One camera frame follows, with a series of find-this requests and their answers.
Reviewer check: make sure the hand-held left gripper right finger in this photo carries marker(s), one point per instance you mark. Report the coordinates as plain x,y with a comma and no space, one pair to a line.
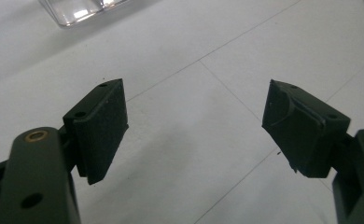
301,133

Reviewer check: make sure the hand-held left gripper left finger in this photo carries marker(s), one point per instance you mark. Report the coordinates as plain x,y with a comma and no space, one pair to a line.
99,130

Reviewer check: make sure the clear plastic container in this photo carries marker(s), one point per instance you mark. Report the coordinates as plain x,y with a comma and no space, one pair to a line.
77,11

